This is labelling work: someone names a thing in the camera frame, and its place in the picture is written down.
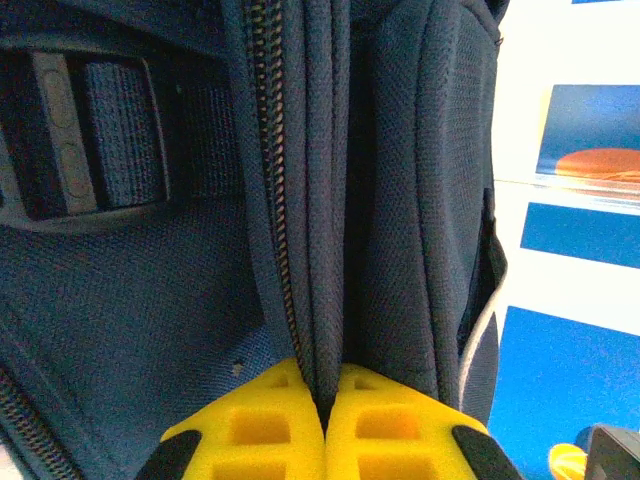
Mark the narrow blue wall poster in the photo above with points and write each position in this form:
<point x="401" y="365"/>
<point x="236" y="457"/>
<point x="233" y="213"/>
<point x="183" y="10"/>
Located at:
<point x="575" y="235"/>

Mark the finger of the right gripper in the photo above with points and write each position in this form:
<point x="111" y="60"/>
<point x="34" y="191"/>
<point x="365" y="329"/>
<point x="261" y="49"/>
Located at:
<point x="570" y="462"/>

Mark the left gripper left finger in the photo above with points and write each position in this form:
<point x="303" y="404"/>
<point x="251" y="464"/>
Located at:
<point x="260" y="445"/>

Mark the navy blue backpack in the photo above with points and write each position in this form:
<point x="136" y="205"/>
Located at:
<point x="150" y="275"/>

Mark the aluminium frame post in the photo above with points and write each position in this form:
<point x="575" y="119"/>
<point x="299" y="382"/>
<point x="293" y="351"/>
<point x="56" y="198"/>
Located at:
<point x="600" y="192"/>

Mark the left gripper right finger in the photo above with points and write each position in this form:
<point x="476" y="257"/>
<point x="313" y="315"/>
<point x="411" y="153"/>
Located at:
<point x="400" y="445"/>

